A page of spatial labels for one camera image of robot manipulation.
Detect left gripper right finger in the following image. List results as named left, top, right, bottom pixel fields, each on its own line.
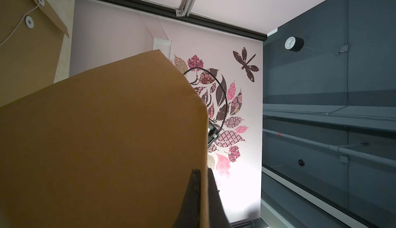
left=208, top=168, right=231, bottom=228

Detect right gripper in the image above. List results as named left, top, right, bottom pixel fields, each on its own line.
left=208, top=121, right=218, bottom=148

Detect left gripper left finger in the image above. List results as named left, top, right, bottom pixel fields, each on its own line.
left=173, top=169, right=201, bottom=228

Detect brown file bag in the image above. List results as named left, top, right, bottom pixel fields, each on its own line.
left=1, top=0, right=75, bottom=106
left=1, top=51, right=209, bottom=228

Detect black round ceiling lamp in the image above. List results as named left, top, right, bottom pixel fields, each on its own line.
left=285, top=36, right=305, bottom=52

